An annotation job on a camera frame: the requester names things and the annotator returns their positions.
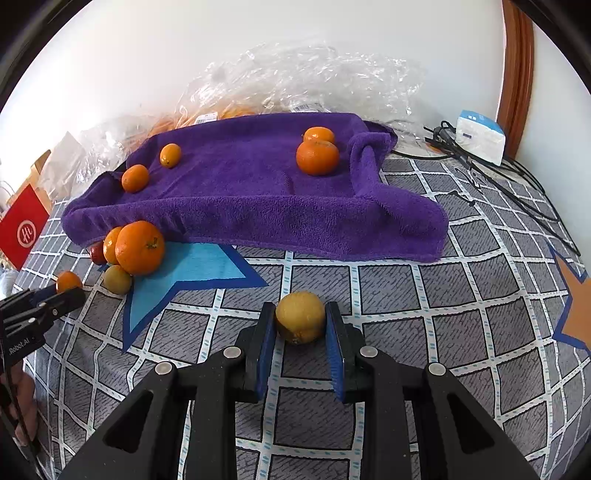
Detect large orange mandarin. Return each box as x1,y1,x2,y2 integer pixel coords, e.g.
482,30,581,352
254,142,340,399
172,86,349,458
296,140,341,176
115,220,166,277

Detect black cable bundle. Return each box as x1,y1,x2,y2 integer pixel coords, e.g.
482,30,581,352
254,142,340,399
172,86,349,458
392,120,583,257

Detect person's left hand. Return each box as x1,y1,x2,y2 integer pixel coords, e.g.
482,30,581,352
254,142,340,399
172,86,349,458
0,369,38,446

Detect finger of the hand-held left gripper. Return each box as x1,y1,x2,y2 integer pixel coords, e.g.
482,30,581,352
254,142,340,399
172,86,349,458
28,287,87,326
18,284,60,302

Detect brown wooden door frame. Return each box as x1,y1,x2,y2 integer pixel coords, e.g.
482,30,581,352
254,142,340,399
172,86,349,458
496,0,536,148

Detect small orange mandarin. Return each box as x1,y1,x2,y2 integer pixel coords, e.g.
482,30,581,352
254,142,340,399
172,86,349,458
160,143,182,169
121,165,150,193

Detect white plastic bag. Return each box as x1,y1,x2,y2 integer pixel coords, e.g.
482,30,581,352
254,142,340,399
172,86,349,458
41,131,88,199

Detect purple towel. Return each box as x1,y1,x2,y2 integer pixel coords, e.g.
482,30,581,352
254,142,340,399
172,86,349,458
61,112,448,263

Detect red paper bag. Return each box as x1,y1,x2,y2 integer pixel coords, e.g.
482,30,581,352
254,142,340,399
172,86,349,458
0,182,51,271

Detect grey checkered tablecloth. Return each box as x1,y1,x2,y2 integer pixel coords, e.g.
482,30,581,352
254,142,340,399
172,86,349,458
16,152,591,480

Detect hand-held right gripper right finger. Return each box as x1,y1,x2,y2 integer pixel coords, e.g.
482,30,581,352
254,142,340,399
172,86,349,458
324,302,541,480

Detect blue white tissue pack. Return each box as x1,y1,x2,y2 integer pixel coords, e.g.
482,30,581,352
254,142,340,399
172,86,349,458
455,110,506,166

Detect wooden furniture frame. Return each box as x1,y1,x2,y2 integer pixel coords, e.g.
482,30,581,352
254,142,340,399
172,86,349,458
28,150,51,185

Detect crumpled clear plastic bag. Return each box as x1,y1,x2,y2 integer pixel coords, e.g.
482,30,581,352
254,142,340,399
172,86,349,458
78,111,185,185

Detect large clear plastic bag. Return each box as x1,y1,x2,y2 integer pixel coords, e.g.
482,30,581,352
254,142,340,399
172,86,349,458
178,42,428,134

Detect yellow green plum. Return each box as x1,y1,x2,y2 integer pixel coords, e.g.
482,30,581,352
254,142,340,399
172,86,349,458
275,291,327,345
102,264,134,295

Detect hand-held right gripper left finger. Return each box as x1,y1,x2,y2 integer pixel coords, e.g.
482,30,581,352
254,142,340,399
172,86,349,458
58,302,278,480

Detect pile of bagged oranges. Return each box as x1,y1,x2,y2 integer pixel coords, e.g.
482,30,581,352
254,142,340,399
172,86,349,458
148,104,259,139

